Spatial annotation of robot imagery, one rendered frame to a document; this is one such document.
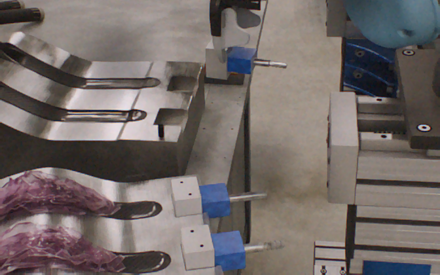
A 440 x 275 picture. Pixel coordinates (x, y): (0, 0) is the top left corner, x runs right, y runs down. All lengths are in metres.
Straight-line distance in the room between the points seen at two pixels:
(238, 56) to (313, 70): 2.01
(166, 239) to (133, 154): 0.20
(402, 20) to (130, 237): 0.46
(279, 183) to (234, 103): 1.18
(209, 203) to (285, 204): 1.44
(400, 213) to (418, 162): 0.08
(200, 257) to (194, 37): 0.79
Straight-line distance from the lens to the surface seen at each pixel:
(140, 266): 1.01
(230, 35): 1.24
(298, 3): 3.91
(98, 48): 1.67
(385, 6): 0.81
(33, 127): 1.23
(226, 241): 1.00
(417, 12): 0.79
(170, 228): 1.05
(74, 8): 1.87
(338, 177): 0.99
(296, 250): 2.33
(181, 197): 1.06
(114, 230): 1.05
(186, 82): 1.34
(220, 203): 1.07
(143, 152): 1.18
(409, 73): 1.03
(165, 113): 1.25
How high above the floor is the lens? 1.51
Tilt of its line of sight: 32 degrees down
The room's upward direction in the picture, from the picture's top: 2 degrees counter-clockwise
